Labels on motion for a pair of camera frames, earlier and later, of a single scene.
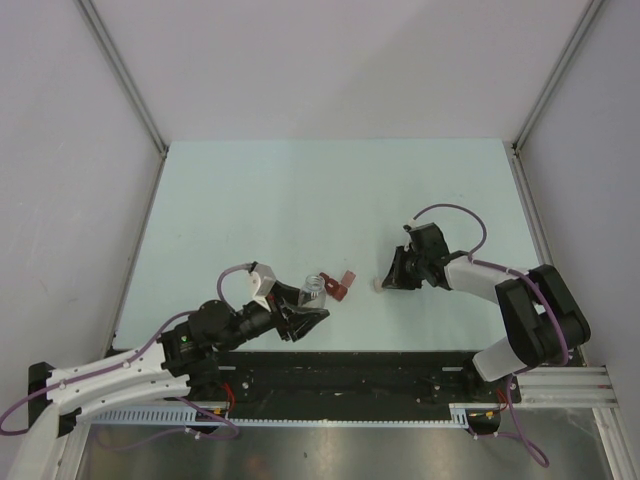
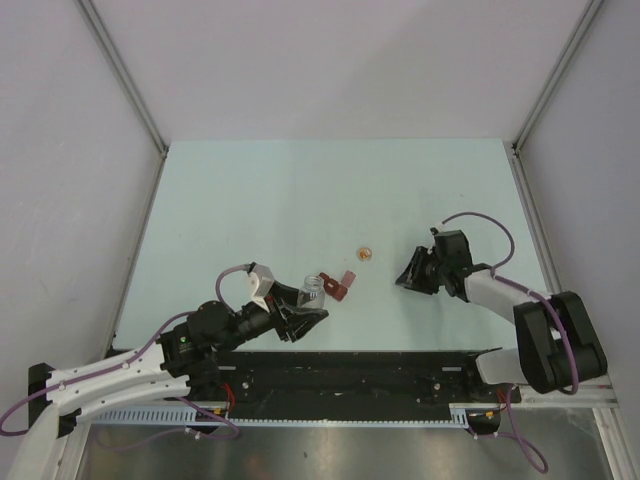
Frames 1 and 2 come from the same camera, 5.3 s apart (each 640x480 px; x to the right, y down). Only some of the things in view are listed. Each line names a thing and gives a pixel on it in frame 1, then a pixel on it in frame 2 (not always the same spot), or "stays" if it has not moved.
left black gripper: [285, 299] stays
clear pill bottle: [313, 293] stays
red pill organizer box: [338, 290] stays
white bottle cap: [377, 285] → [364, 254]
